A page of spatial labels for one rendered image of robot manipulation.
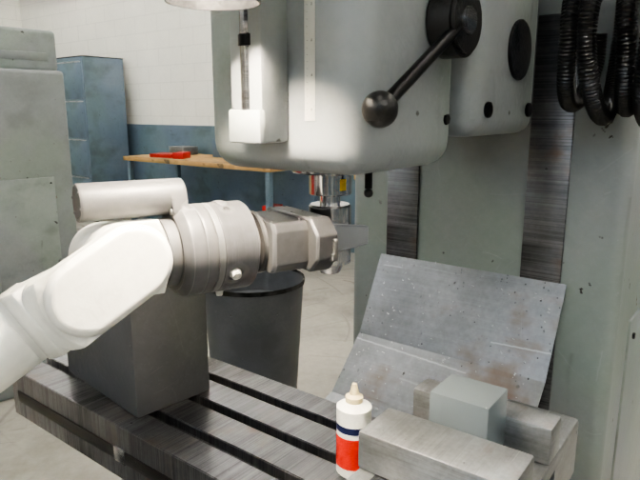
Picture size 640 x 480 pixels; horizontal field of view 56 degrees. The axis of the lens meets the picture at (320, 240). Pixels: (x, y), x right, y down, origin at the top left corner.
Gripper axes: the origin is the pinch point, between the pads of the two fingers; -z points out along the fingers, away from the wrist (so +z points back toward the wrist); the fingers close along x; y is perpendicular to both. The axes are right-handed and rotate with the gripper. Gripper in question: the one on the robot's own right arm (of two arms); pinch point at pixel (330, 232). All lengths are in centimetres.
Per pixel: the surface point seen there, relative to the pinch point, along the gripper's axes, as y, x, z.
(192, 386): 26.0, 23.5, 7.8
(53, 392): 28, 37, 24
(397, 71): -16.8, -10.5, -0.1
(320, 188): -5.3, -1.2, 2.1
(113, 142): 25, 721, -162
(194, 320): 16.1, 23.7, 7.1
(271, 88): -15.2, -5.6, 10.3
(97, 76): -54, 716, -147
